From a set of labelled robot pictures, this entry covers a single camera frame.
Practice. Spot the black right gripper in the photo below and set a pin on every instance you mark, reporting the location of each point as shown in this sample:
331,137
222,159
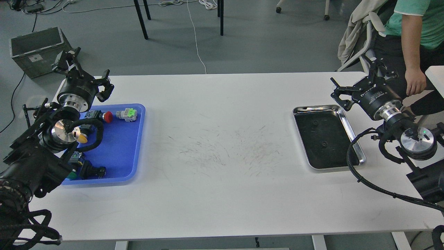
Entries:
376,97

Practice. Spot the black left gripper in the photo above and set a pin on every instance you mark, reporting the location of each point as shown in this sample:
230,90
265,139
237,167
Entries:
80,89

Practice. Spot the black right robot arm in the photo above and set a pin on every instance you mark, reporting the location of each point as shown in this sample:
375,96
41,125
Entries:
401,140

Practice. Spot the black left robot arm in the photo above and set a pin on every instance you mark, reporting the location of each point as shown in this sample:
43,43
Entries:
39,160

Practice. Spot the person's hand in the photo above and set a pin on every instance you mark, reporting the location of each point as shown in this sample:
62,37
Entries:
416,81

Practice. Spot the white office chair with cloth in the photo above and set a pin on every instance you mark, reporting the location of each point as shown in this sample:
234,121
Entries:
366,20

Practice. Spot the grey plastic crate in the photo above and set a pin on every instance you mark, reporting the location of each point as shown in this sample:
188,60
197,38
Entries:
35,53

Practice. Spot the silver metal tray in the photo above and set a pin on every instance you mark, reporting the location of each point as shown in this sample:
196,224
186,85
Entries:
316,124

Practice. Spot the person in green shirt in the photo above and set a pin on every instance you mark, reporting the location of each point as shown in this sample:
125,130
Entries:
414,39

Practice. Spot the blue plastic tray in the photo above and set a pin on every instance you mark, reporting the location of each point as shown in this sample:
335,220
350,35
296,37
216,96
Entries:
119,149

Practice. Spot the black table legs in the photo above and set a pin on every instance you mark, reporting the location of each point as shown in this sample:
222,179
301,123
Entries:
220,15

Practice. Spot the red push button switch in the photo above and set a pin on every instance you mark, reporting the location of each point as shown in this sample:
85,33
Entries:
106,117

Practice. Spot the green grey switch part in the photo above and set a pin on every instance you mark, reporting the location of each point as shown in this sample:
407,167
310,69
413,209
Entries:
128,114

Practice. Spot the yellow push button switch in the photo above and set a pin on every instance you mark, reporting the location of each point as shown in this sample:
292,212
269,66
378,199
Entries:
85,131

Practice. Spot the green push button switch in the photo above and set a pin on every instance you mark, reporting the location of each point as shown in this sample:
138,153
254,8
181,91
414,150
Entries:
76,161

